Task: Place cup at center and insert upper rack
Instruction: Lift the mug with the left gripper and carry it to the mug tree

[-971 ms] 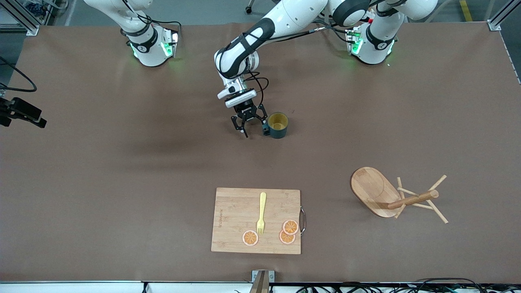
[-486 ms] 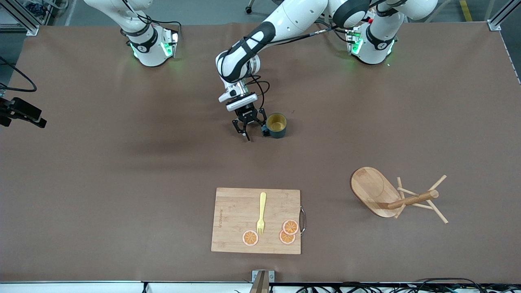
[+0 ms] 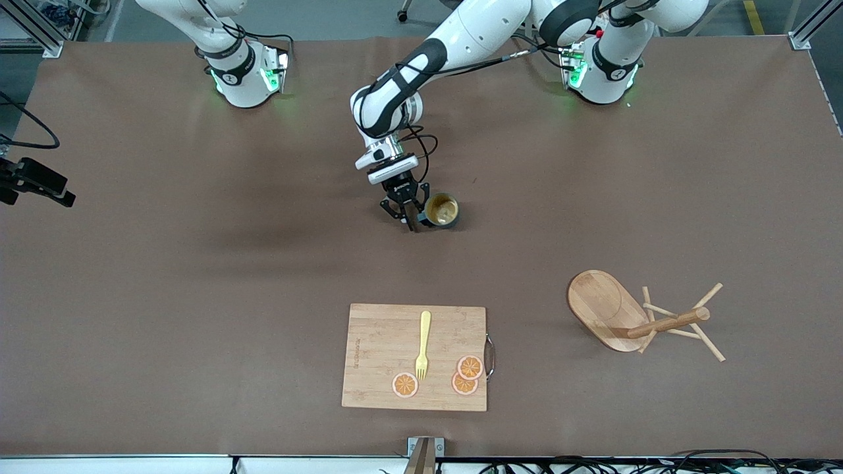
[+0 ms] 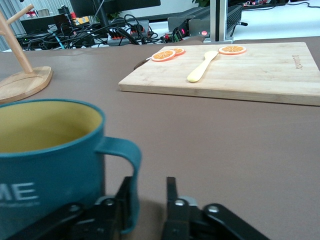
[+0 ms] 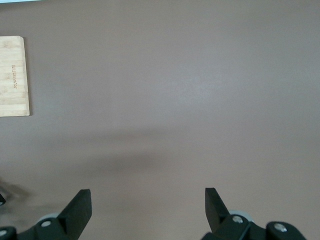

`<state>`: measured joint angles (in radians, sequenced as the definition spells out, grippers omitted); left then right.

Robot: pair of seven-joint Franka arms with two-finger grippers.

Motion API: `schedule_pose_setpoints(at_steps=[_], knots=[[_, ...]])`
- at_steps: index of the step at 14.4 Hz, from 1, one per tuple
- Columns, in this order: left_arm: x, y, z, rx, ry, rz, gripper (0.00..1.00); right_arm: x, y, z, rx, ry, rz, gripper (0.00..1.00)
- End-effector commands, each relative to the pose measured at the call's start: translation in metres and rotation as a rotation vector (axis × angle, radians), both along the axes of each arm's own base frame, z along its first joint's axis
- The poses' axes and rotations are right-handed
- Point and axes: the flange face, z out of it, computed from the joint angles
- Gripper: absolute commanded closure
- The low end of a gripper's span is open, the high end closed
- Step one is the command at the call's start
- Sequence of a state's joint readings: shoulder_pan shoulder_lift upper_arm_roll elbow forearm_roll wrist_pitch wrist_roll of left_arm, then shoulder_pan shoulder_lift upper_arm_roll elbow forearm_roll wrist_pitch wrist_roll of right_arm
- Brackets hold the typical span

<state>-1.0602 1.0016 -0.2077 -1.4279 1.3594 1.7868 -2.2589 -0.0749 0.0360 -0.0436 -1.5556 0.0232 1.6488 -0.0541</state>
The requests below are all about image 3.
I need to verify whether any bamboo cutting board metal handle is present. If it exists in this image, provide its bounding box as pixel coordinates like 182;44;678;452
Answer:
341;303;496;413

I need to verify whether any dark teal cup yellow inside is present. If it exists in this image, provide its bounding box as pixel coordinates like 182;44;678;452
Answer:
420;192;462;230

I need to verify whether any black arched cable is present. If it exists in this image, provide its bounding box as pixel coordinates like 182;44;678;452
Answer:
668;450;784;472

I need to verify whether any metal bracket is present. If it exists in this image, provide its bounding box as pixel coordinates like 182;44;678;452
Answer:
407;436;445;474

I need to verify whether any black right arm base cable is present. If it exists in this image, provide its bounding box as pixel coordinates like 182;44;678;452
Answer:
201;0;295;66

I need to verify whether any black tangled cable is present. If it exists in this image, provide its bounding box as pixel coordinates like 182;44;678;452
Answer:
479;461;666;474

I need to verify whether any wooden mug rack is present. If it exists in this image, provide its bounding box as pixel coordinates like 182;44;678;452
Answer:
566;269;726;363

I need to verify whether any aluminium frame post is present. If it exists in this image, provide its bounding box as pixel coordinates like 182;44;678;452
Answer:
787;0;843;51
0;0;65;59

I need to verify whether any yellow plastic fork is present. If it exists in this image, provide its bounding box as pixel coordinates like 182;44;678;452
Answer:
415;310;433;382

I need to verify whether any white table edge rail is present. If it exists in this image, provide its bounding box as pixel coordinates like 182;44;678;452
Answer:
0;454;843;474

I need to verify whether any black left arm base cable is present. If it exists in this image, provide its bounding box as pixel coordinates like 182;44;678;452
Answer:
537;43;568;70

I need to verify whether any black arm base cable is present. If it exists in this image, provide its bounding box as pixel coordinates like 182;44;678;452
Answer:
537;43;568;70
201;0;295;66

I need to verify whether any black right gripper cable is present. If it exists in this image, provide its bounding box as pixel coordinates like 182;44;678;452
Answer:
0;91;61;151

